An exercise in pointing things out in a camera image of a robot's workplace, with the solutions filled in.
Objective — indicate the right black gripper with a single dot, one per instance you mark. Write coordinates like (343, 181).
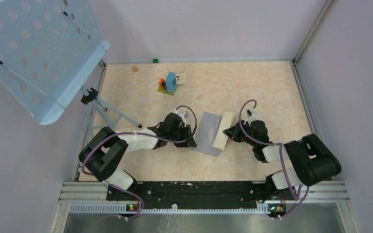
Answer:
(233, 132)

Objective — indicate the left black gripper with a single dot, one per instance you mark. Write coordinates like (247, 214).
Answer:
(190, 143)

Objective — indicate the grey envelope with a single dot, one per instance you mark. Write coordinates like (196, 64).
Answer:
(206, 133)

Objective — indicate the colourful toy block assembly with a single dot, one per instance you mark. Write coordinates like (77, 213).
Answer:
(170, 84)

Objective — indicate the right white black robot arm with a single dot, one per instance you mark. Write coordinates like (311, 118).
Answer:
(312, 161)

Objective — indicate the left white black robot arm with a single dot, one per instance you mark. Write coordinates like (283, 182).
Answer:
(102, 155)

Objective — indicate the small tan wooden piece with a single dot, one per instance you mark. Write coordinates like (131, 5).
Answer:
(135, 68)

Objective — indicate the light blue perforated music stand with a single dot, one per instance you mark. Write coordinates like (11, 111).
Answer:
(48, 49)

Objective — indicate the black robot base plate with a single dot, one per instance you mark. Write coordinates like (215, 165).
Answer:
(212, 195)

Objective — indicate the white slotted cable duct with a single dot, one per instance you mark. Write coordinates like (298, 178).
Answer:
(120, 208)

